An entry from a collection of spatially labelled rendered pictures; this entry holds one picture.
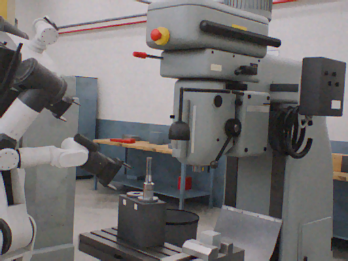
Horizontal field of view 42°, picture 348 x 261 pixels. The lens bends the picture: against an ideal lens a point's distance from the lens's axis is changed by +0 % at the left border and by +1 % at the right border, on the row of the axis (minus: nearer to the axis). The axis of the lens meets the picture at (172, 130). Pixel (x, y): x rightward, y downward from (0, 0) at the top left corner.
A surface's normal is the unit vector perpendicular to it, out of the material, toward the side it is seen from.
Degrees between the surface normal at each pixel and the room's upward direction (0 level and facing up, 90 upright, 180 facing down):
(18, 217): 65
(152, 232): 90
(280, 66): 90
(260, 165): 90
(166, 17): 90
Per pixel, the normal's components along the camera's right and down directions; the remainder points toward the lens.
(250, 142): 0.71, 0.07
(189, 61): -0.70, 0.00
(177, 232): 0.22, 0.13
